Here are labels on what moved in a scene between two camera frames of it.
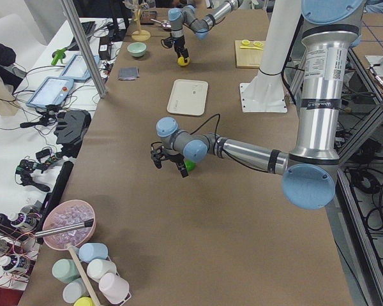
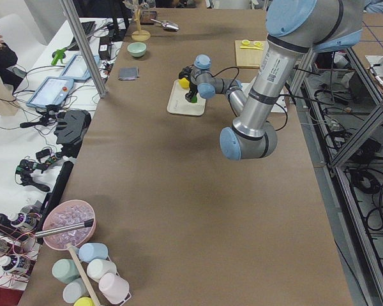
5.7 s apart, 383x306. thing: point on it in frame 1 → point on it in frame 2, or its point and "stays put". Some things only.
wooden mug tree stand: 140,35 stays put
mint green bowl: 136,49 stays put
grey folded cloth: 128,73 stays put
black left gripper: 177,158 → 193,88
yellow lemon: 180,61 → 184,83
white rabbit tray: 188,97 stays put
